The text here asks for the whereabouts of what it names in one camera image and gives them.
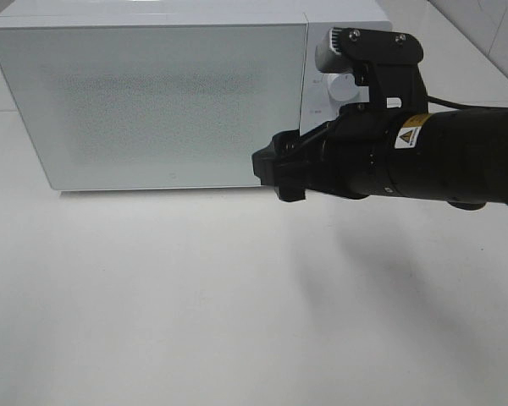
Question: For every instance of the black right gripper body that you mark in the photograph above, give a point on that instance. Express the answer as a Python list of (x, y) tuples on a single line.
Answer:
[(349, 156)]

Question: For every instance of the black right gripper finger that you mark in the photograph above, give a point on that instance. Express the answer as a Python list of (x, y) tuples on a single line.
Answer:
[(289, 143), (274, 169)]

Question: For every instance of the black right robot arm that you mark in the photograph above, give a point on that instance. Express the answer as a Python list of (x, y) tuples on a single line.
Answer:
[(459, 157)]

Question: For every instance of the upper white microwave knob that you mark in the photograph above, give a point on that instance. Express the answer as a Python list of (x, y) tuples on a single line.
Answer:
[(342, 88)]

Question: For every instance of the white microwave oven body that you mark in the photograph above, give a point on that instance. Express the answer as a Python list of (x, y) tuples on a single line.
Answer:
[(318, 17)]

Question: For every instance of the black wrist camera with heatsink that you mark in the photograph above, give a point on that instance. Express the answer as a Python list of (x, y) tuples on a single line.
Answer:
[(343, 48)]

